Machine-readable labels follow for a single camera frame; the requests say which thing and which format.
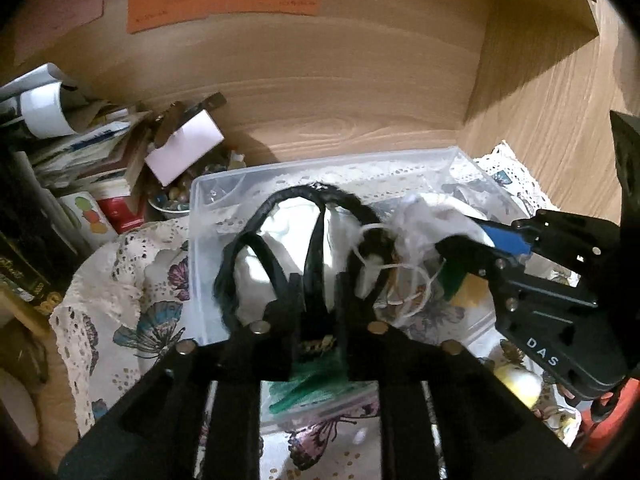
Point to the pile of books and papers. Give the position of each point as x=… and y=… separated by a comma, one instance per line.
x=85, y=135

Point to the clear plastic container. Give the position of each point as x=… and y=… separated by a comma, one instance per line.
x=215, y=260

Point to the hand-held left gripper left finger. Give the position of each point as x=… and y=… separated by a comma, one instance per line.
x=291, y=310

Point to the white card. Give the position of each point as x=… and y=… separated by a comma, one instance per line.
x=182, y=152

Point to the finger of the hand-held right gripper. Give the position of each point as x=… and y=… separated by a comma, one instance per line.
x=502, y=240
x=470, y=260

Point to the bowl of beads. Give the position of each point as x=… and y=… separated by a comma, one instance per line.
x=172, y=202

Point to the orange plastic object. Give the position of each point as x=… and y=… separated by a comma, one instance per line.
x=612, y=425

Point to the white plastic bag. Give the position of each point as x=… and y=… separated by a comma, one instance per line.
x=415, y=230

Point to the white padded cloth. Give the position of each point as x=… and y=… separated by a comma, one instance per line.
x=295, y=240

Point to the yellow green sponge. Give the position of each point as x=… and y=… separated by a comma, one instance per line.
x=470, y=292

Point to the pale yellow ball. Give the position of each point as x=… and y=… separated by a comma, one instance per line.
x=520, y=382

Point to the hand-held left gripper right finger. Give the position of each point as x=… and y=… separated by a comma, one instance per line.
x=347, y=310

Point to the pink paper note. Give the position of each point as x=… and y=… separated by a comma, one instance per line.
x=55, y=10

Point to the red box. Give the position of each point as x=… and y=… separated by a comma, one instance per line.
x=120, y=212

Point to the butterfly print lace cloth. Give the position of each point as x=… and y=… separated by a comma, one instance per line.
x=130, y=310

